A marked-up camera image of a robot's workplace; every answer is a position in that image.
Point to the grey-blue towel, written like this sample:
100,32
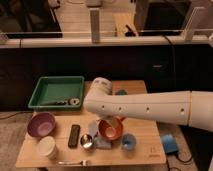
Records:
99,142

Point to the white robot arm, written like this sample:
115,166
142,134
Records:
191,108

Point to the teal sponge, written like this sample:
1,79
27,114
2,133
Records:
121,92

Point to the tape roll in tray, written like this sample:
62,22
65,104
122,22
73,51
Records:
73,101

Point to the dark tool in tray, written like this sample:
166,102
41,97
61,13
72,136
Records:
57,103

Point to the green plastic tray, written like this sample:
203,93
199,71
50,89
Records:
57,88

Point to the small metal cup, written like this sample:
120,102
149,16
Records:
86,141

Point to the small blue bowl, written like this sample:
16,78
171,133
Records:
128,141

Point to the black remote control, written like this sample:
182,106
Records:
74,136

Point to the purple bowl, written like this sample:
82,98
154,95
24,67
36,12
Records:
41,125

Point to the white cup stack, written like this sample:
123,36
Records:
47,147

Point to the blue device on floor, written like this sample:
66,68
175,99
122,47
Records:
169,144

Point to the white railing bar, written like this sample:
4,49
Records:
105,41

